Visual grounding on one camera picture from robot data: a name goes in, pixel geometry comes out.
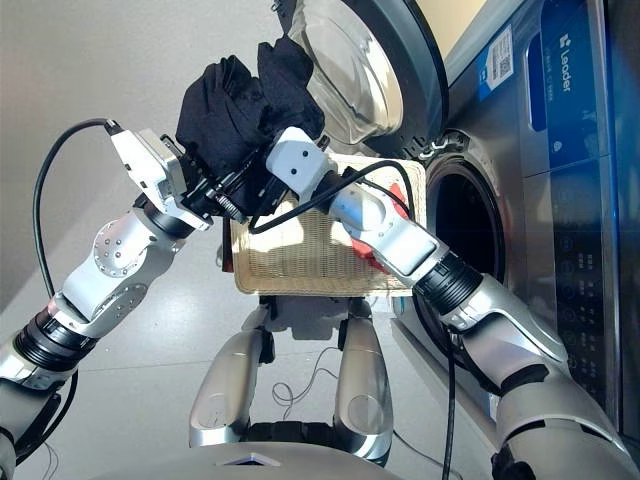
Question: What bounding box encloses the black garment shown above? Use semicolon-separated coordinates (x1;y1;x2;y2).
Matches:
174;35;326;226

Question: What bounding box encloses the coral red garment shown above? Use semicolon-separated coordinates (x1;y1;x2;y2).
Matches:
349;182;416;274

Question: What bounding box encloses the dark brown basket stand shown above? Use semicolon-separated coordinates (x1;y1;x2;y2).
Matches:
219;234;236;274

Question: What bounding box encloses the pale woven laundry basket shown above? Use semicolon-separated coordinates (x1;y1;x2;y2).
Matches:
229;152;429;299

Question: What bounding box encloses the round washing machine door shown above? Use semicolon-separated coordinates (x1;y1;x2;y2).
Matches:
272;0;449;156

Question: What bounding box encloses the grey washing machine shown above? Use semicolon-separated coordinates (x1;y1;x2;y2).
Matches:
389;0;640;480

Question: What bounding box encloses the black robot pelvis block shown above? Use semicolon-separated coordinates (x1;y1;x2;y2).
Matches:
244;419;341;444

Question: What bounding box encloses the blue and white sticker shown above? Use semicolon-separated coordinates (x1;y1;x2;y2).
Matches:
474;24;516;104

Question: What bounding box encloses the grey robot torso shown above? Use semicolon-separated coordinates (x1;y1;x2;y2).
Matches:
89;439;401;480

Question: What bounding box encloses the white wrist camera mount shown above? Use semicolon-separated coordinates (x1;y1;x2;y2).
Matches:
109;127;211;231
264;126;339;206

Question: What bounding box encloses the thin looped floor cable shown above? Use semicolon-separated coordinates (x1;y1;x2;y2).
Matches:
272;347;341;421

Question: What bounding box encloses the thick black floor cable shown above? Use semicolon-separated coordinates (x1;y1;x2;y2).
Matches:
392;428;451;471

